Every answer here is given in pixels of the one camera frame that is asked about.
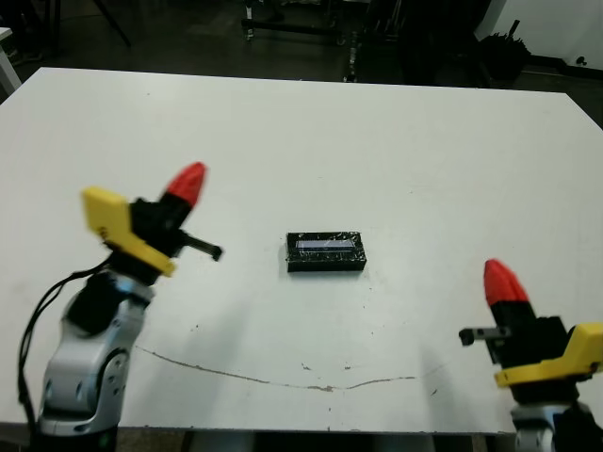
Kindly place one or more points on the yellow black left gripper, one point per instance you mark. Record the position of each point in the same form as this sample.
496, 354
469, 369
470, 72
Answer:
141, 230

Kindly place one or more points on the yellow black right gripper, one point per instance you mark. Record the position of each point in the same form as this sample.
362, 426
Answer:
537, 343

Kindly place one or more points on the shiny black box lid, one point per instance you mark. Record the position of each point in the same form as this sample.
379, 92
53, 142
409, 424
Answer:
325, 252

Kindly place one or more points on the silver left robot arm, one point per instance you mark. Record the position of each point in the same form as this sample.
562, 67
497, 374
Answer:
89, 367

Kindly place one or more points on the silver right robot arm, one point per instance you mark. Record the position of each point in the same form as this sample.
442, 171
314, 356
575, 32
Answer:
542, 428

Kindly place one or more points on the black slanted stand leg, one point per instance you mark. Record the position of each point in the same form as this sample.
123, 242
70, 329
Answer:
113, 23

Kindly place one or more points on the black bushy plant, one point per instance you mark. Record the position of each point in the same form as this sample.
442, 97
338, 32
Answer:
504, 49

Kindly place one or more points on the black wheeled cart frame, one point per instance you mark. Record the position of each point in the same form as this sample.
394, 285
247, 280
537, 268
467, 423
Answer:
287, 27

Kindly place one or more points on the metal post on casters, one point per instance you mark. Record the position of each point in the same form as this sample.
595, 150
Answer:
352, 59

